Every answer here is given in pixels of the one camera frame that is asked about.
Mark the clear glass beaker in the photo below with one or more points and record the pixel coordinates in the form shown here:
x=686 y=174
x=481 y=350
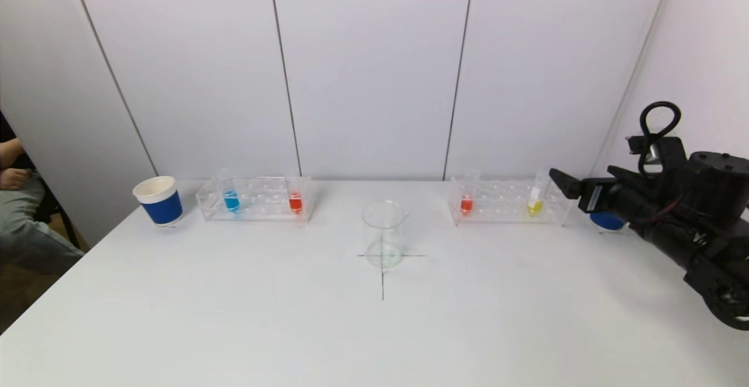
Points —
x=383 y=237

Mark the black chair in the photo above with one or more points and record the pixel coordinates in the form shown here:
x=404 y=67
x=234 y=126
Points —
x=55 y=208

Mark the test tube with yellow pigment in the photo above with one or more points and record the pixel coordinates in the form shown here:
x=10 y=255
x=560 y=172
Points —
x=533 y=206

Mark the test tube with red liquid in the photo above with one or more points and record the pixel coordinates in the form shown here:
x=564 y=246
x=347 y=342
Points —
x=466 y=204
x=295 y=202

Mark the bystander hand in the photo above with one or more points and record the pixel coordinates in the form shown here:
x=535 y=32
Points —
x=13 y=180

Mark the test tube with blue liquid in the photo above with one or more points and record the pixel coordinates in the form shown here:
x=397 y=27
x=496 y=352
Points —
x=232 y=201

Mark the bystander bare forearm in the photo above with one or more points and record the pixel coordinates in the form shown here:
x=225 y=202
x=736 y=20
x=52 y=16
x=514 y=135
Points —
x=9 y=153

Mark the bystander grey trousers leg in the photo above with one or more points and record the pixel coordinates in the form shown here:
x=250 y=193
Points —
x=26 y=235

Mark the blue white paper cup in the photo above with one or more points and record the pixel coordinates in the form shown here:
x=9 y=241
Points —
x=162 y=208
x=607 y=221

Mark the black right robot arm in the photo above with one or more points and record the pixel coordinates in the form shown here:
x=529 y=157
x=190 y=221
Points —
x=711 y=217

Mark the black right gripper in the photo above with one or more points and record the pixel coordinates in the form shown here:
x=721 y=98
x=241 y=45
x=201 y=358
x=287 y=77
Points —
x=594 y=196

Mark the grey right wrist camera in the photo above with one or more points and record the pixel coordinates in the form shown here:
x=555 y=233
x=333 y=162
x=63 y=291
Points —
x=670 y=150

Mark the clear acrylic test tube rack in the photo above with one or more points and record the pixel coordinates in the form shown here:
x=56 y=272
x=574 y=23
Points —
x=263 y=205
x=503 y=206

